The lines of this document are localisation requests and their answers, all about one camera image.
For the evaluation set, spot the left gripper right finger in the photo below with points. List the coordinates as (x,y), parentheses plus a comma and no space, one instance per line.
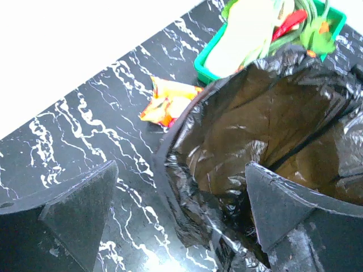
(300,229)

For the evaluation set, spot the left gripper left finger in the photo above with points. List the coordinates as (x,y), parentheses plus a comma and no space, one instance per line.
(59,228)

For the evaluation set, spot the black trash bag roll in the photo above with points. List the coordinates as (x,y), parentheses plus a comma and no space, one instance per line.
(290,114)

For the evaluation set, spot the orange snack packet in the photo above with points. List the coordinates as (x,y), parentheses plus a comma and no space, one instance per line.
(168,101)

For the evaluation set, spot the green leafy vegetable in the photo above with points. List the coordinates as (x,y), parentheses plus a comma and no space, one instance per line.
(313,34)

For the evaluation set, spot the yellow white napa cabbage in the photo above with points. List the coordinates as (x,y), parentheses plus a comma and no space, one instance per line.
(247,36)

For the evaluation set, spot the red chili pepper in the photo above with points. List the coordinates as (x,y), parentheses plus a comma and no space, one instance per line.
(293,19)

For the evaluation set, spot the green plastic basket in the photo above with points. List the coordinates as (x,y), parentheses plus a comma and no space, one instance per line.
(337,20)

